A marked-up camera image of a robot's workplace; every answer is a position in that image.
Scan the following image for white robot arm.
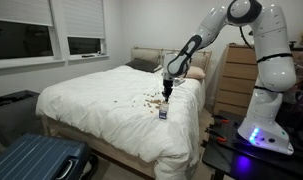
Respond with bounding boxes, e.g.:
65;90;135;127
163;0;296;155

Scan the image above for blue hard suitcase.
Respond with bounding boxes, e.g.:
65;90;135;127
0;134;99;180

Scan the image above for black clamp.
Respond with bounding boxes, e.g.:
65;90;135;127
205;127;227;142

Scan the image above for dark grey pillow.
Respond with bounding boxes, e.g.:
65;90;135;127
127;59;162;73

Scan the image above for black robot table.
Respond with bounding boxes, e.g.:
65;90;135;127
202;110;303;180

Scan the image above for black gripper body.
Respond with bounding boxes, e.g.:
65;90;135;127
162;80;173;98

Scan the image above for orange handled clamp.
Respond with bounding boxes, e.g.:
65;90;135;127
211;114;230;123

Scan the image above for white quilted duvet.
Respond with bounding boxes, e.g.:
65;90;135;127
35;64;206;180

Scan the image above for white window blind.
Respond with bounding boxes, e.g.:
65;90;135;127
62;0;105;38
0;0;53;26

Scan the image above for wooden dresser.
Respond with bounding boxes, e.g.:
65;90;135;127
213;44;258;115

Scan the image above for pink pillow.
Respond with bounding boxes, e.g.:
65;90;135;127
186;66;205;80

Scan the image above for dark grey ottoman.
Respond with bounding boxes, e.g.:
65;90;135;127
0;90;44;147

